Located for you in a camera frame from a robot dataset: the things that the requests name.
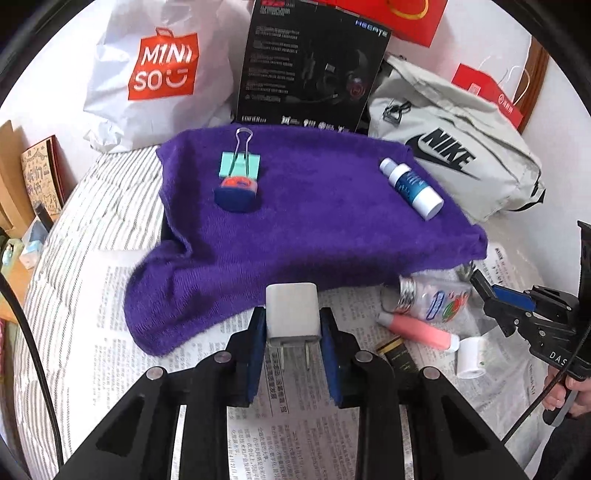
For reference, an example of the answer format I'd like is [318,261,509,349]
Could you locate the dark brown gold tube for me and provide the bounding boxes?
[376,335,419,383]

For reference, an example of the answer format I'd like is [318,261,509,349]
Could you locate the wooden door frame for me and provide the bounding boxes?
[516,38,550,133]

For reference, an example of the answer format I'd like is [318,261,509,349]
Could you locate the white blue bottle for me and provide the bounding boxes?
[379,158,444,221]

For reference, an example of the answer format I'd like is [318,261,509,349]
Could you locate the wooden nightstand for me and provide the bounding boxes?
[1,230,34,307]

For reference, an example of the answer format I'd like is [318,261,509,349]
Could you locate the mint green binder clip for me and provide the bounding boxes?
[218,127,260,181]

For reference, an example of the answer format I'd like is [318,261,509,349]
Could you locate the black cable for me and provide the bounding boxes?
[0,271,66,471]

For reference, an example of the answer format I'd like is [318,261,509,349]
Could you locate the patterned book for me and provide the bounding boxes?
[20,135,67,218]

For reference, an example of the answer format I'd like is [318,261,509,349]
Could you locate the person right hand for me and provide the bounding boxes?
[540,366,591,418]

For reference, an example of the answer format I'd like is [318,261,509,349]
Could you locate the black headset box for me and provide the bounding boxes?
[235,1,391,132]

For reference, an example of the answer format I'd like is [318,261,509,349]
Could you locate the grey Nike waist bag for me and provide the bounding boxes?
[368,55,546,223]

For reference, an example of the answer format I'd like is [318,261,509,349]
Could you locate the purple towel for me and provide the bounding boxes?
[124,125,488,356]

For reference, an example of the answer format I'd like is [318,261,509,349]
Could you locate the white USB charger plug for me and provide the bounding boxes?
[266,282,322,369]

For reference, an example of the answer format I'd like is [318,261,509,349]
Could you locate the large red gift bag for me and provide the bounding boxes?
[324,0,448,47]

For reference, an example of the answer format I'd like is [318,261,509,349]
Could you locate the white Miniso plastic bag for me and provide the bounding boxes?
[83,1,235,153]

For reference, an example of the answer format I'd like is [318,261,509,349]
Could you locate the pink tube with white cap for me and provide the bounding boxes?
[377,312,460,353]

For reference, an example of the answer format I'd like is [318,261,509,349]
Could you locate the newspaper sheet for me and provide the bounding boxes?
[60,250,543,479]

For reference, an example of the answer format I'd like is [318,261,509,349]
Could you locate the clear sanitizer bottle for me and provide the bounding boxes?
[394,275,472,322]

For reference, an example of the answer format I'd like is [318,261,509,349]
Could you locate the tissue pack on nightstand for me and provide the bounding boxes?
[19,217,49,270]

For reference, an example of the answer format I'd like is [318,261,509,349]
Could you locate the small blue pink jar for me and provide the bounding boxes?
[214,176,259,213]

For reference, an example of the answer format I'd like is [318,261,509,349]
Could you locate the small red paper bag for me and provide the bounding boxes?
[452,63,531,129]

